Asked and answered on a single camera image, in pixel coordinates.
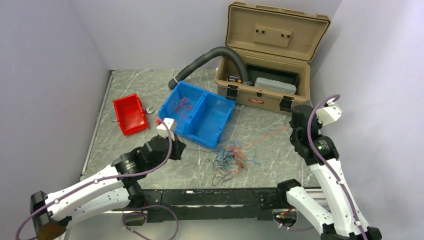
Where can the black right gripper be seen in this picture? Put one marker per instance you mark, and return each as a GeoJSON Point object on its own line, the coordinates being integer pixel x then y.
{"type": "Point", "coordinates": [319, 125]}

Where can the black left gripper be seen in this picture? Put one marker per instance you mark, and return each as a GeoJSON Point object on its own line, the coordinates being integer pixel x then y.
{"type": "Point", "coordinates": [178, 147]}

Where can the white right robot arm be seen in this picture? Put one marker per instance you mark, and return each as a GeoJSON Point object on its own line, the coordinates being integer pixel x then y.
{"type": "Point", "coordinates": [343, 220]}

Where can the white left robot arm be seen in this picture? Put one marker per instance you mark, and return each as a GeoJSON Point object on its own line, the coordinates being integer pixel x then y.
{"type": "Point", "coordinates": [115, 187]}

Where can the grey plastic organizer case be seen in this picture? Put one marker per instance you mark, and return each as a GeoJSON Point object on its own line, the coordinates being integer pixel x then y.
{"type": "Point", "coordinates": [275, 85]}

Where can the red plastic bin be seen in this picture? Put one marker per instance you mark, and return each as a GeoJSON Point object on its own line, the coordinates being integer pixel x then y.
{"type": "Point", "coordinates": [130, 114]}

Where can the blue two-compartment plastic bin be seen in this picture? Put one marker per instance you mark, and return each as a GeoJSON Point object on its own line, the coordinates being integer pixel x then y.
{"type": "Point", "coordinates": [201, 115]}

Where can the black tray in toolbox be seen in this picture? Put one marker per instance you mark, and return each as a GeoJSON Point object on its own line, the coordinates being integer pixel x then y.
{"type": "Point", "coordinates": [288, 77]}

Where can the tan plastic toolbox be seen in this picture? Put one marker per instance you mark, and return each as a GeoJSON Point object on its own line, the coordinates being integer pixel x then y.
{"type": "Point", "coordinates": [272, 37]}

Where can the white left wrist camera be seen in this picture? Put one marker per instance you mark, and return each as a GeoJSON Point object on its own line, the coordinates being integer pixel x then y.
{"type": "Point", "coordinates": [166, 127]}

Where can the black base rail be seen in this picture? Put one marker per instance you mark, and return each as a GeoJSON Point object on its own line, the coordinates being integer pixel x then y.
{"type": "Point", "coordinates": [210, 204]}

